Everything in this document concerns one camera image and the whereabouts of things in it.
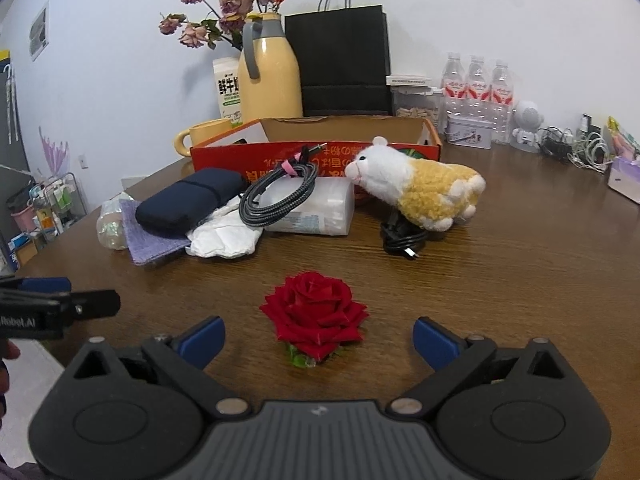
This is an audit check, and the black paper bag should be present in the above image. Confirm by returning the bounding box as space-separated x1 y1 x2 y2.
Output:
284 0 393 117

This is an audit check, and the white milk carton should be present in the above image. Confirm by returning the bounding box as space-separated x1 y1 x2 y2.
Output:
213 58 243 127

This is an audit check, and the wire storage rack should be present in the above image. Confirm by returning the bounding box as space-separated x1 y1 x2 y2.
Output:
6 172 87 271

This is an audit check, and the white and yellow plush toy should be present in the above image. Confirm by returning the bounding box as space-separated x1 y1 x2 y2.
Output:
345 136 486 232

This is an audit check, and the purple knitted cloth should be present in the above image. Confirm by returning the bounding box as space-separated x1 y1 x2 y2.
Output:
119 200 190 266

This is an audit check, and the navy blue pouch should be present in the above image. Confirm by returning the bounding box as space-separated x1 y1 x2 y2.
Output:
136 168 245 236

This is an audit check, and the right water bottle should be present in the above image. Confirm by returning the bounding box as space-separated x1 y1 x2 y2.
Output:
490 60 514 144

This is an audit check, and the colourful snack packet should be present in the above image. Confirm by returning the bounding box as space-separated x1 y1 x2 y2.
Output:
608 116 640 162

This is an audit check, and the grey braided cable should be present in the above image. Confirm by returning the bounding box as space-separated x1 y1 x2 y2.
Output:
237 142 329 229

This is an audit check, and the middle water bottle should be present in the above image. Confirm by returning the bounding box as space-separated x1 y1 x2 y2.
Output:
465 55 490 119

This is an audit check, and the white flat box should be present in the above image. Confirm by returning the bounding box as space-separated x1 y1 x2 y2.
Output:
386 75 432 87

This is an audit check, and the red artificial rose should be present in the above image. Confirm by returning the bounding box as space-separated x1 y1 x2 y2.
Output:
260 271 369 368

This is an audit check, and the dried pink flower bouquet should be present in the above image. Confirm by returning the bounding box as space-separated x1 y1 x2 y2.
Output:
158 0 285 51

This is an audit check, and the left water bottle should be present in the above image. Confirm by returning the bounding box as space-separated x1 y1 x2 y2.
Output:
442 53 466 118

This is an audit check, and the yellow thermos jug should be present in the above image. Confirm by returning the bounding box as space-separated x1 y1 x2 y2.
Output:
238 12 303 124

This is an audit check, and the black tangled cable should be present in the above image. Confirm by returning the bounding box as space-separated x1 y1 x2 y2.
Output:
536 126 576 164

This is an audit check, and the white cloth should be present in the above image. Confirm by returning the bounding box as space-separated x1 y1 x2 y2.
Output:
186 196 262 260

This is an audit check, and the purple tissue box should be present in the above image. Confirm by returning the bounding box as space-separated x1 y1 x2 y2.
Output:
608 157 640 205

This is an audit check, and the black power cord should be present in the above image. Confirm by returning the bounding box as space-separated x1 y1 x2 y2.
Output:
380 209 430 261

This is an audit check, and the small grey tin box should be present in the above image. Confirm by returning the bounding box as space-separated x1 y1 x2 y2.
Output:
446 115 492 150

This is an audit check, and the white robot figurine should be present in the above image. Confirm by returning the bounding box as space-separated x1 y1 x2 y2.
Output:
509 100 544 153

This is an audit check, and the water bottle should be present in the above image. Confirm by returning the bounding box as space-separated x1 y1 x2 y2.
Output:
490 60 514 144
442 53 466 118
465 55 490 119

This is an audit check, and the white tangled cable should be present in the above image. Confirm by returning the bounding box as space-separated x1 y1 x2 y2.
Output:
566 131 615 175

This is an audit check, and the white tissue pack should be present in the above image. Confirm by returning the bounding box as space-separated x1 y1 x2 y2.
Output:
266 177 355 236

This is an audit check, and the yellow ceramic mug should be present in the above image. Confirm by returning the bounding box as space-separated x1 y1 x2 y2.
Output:
174 118 232 157

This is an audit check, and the clear snack container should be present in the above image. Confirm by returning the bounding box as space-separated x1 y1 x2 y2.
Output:
390 86 442 129

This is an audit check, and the red cardboard box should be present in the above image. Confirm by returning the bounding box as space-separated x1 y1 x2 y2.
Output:
191 116 442 181

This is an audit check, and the black charger adapter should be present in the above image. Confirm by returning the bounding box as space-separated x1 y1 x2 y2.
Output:
579 114 601 140

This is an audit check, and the person left hand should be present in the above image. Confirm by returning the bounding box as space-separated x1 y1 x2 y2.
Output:
0 339 21 419

